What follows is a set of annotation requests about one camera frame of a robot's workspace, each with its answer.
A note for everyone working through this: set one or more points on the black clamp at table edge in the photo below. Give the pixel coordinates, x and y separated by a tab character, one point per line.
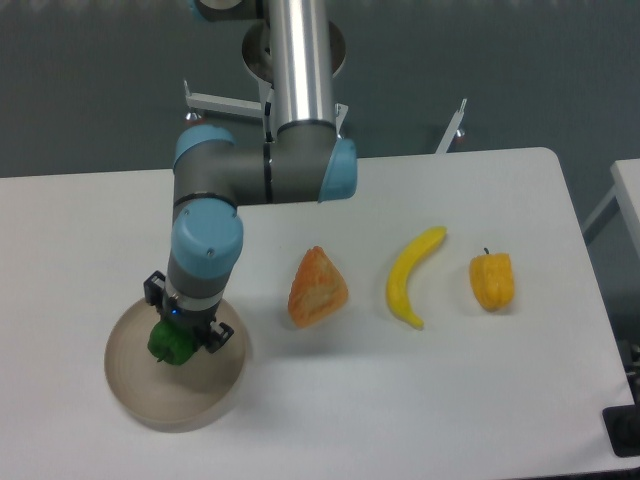
622	422

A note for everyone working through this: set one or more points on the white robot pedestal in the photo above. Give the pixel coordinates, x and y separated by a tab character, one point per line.
256	55

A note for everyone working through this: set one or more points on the orange triangular bread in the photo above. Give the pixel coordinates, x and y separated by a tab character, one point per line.
317	291

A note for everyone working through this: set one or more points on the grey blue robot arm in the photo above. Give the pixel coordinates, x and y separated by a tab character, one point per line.
303	158

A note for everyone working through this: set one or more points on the beige round plate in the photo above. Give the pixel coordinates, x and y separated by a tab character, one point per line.
171	398

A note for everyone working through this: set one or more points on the yellow banana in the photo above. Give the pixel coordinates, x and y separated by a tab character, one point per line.
396	290

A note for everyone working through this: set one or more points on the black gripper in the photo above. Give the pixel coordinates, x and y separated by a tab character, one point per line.
200	325

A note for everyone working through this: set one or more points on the white side table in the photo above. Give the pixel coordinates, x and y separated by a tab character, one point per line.
622	197

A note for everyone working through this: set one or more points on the green bell pepper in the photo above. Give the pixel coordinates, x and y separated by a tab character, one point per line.
170	344

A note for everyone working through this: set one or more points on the yellow orange bell pepper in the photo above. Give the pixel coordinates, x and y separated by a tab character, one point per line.
492	280

